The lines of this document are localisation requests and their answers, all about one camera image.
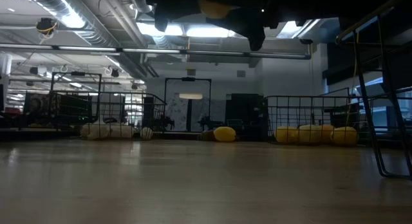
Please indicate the ribbed silver air duct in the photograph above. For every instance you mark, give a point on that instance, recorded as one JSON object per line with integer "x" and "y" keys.
{"x": 96, "y": 37}

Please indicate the yellow black ceiling reel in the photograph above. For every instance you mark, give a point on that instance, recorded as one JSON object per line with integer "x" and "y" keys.
{"x": 46, "y": 25}

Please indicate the small white garlic bulb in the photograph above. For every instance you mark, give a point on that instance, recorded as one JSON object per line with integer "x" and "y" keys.
{"x": 95, "y": 132}

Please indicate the black wall panel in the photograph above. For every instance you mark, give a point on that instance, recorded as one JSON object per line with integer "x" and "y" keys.
{"x": 341, "y": 66}

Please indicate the black cabinet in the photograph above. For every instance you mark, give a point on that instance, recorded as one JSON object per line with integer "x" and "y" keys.
{"x": 244, "y": 108}

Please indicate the glowing white lamp bar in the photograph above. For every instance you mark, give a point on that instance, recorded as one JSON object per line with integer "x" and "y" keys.
{"x": 191, "y": 96}

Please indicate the ceiling light panel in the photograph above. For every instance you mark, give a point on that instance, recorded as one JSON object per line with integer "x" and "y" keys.
{"x": 206, "y": 32}
{"x": 296, "y": 27}
{"x": 177, "y": 30}

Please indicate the small grey wall sign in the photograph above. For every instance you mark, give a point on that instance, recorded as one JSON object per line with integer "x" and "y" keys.
{"x": 191, "y": 72}

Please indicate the small black background robot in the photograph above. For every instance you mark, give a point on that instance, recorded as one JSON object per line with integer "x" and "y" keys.
{"x": 209, "y": 123}
{"x": 164, "y": 123}

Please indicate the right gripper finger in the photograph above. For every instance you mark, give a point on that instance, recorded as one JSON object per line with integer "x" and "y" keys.
{"x": 254, "y": 24}
{"x": 174, "y": 5}

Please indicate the orange citrus fruit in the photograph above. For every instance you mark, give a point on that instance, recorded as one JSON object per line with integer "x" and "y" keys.
{"x": 326, "y": 133}

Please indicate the pale yellow lemon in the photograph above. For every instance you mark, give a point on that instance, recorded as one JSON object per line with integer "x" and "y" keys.
{"x": 309, "y": 134}

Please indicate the black ceiling spotlight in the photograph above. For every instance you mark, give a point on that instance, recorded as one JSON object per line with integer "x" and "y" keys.
{"x": 115, "y": 72}
{"x": 134, "y": 86}

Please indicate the red chili pepper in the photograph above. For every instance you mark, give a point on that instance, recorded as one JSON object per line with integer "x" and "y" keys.
{"x": 207, "y": 136}

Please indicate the long ceiling light rail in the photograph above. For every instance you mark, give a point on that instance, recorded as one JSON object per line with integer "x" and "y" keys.
{"x": 96, "y": 49}

